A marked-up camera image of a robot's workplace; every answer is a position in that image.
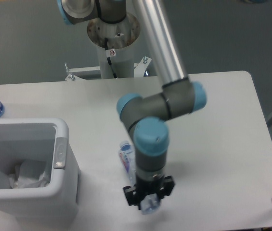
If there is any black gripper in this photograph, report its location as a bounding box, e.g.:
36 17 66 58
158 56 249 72
123 175 175 210

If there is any clear plastic bottle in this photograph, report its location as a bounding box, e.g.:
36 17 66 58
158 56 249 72
118 141 161 215

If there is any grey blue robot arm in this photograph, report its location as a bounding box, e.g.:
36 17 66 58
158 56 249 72
57 0 207 214

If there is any white plastic trash can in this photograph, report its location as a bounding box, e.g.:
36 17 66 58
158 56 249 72
0 118 80 219

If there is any white pedestal base frame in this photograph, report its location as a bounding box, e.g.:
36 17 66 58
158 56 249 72
65 56 152 81

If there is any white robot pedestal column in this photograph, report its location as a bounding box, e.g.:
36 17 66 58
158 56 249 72
87 13 141 78

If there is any black cable on pedestal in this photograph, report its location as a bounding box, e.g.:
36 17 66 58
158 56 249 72
104 37 118 79

